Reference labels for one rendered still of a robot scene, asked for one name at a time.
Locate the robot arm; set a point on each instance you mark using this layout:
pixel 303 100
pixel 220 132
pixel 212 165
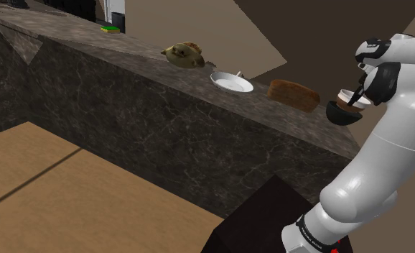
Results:
pixel 386 168

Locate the white frying pan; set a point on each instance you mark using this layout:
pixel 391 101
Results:
pixel 232 83

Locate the olive lumpy plush toy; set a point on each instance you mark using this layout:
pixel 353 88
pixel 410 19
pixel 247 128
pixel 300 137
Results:
pixel 184 56

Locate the brown bread loaf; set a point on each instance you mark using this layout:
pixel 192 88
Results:
pixel 293 95

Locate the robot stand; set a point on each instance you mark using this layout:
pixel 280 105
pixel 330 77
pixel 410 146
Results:
pixel 256 217

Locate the black bowl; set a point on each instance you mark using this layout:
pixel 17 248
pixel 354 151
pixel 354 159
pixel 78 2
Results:
pixel 342 115

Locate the green and yellow sponge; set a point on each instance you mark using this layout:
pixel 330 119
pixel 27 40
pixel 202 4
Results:
pixel 110 29

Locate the black box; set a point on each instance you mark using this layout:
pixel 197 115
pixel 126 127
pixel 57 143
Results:
pixel 118 21

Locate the white and brown cup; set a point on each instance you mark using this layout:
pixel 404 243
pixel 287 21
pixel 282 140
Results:
pixel 344 101

